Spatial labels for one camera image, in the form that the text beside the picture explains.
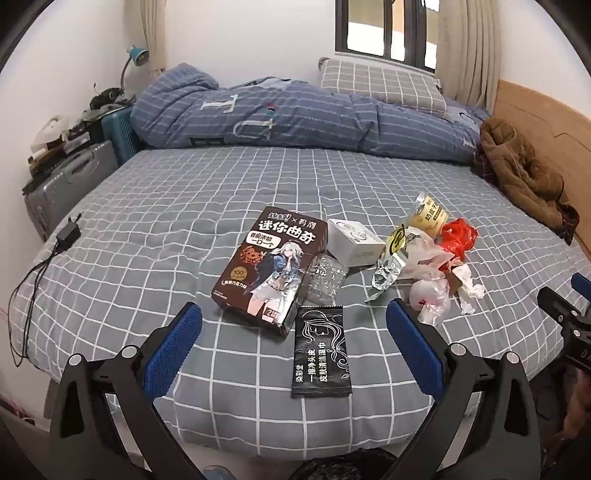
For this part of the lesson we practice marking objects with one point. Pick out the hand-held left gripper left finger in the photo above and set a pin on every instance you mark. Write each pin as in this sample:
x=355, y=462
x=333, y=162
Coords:
x=173, y=350

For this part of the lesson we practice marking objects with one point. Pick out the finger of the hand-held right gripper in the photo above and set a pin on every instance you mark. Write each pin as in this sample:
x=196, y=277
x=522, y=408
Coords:
x=556, y=307
x=582, y=284

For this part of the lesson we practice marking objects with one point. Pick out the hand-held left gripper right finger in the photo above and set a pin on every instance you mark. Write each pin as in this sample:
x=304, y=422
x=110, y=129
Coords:
x=415, y=350

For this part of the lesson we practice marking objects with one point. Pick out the white tissue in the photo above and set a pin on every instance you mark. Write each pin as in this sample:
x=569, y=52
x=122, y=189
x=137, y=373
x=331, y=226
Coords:
x=468, y=293

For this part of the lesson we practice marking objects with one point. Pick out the black wipe packet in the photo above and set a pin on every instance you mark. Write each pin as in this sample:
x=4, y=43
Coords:
x=321, y=355

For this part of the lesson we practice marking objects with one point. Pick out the yellow silver snack bag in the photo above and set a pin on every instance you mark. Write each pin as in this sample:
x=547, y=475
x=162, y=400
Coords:
x=392, y=258

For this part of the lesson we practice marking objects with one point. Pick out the clear bubble wrap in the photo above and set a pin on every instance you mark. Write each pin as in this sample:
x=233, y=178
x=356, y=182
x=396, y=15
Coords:
x=325, y=277

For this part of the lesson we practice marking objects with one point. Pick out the red plastic bag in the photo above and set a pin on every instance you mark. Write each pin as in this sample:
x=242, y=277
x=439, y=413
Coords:
x=457, y=235

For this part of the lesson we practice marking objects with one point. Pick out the brown cookie box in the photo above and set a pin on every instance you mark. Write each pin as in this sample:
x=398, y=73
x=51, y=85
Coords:
x=268, y=267

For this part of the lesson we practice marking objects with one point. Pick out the small white box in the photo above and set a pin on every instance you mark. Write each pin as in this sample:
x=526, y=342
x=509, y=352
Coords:
x=355, y=240

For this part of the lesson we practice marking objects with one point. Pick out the yellow paper cup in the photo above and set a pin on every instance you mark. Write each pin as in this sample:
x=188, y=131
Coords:
x=431, y=214

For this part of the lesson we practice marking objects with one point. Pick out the black trash bin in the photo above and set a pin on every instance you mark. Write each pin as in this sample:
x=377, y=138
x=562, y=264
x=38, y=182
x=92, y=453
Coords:
x=341, y=468

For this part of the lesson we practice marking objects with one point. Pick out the grey checked bed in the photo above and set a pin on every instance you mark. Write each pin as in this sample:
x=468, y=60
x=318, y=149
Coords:
x=161, y=230

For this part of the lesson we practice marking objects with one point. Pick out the brown jacket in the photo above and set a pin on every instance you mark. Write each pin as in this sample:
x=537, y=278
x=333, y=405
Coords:
x=512, y=166

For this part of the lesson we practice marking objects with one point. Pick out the wooden headboard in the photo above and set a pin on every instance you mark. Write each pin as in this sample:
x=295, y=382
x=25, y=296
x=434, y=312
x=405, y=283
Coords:
x=549, y=120

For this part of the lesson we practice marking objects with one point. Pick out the grey suitcase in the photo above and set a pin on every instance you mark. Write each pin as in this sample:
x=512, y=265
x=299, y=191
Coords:
x=69, y=180

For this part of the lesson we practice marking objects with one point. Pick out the teal suitcase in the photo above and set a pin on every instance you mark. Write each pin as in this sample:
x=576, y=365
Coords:
x=117, y=134

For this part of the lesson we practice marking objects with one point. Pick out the white plastic device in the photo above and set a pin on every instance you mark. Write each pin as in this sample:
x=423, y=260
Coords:
x=48, y=131

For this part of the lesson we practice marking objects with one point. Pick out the blue striped quilt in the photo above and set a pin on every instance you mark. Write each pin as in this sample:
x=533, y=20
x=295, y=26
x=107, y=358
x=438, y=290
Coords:
x=277, y=115

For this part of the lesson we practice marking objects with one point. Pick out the dark tangled clutter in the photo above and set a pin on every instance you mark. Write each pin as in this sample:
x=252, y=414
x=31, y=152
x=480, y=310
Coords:
x=108, y=99

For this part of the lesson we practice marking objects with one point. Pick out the wide beige curtain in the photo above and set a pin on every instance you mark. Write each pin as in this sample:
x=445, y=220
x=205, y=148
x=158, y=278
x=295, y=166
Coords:
x=466, y=46

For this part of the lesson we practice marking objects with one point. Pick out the grey checked pillow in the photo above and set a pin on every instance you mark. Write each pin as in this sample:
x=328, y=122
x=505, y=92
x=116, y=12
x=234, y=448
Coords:
x=378, y=85

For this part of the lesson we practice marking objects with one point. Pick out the blue desk lamp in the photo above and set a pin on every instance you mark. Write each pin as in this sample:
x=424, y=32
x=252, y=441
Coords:
x=137, y=55

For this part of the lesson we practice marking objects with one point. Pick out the narrow beige curtain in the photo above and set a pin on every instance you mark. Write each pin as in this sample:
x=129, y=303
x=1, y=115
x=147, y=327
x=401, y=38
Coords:
x=154, y=32

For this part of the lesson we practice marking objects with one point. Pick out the dark framed window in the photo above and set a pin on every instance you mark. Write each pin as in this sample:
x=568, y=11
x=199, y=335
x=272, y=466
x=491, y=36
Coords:
x=388, y=27

